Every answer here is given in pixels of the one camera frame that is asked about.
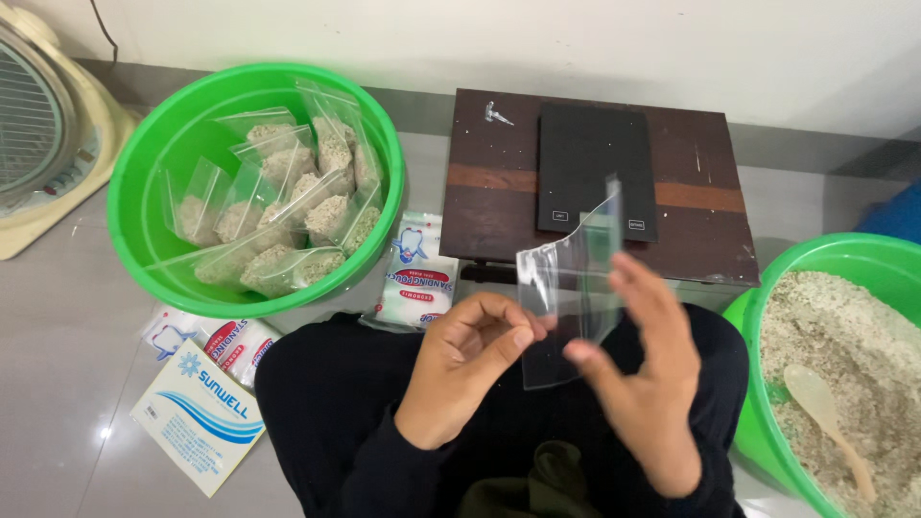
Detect person's right hand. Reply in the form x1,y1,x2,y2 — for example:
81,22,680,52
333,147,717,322
563,252,703,469

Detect beige coarse meal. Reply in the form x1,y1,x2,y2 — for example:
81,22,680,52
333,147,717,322
759,270,921,518

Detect green plastic basin with meal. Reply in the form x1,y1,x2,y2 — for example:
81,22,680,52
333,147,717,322
721,232,921,518

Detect blue object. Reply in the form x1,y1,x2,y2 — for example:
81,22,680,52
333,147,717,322
854,178,921,247

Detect black digital scale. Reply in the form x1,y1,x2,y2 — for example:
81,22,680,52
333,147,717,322
536,102,659,244

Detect small dark wooden table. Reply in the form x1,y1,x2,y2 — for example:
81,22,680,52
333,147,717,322
438,88,762,289

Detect black cable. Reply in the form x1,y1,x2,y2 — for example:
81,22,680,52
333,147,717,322
89,0,120,67

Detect dark olive cloth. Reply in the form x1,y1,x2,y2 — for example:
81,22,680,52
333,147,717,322
455,439,607,518

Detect cream electric fan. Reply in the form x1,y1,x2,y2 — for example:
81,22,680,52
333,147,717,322
0,3,139,262

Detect translucent plastic spoon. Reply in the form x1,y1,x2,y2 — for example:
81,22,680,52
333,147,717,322
783,363,879,505

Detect heap of filled clear pouches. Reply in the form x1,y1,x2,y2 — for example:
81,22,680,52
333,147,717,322
144,78,386,299

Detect white pack of pouches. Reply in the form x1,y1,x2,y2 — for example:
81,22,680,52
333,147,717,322
358,210,461,334
141,305,283,390

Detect white and blue paper packet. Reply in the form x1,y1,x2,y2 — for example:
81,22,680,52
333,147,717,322
129,338,268,499

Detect person's legs in black clothing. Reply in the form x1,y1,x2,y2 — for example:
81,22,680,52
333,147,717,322
253,302,751,518

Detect clear plastic pouch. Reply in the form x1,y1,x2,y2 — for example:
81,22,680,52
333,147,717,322
516,173,626,393

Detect person's left hand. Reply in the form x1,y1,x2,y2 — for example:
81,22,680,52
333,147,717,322
393,291,556,451

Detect green plastic basin with pouches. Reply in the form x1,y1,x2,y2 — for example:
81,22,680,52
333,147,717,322
106,62,406,320

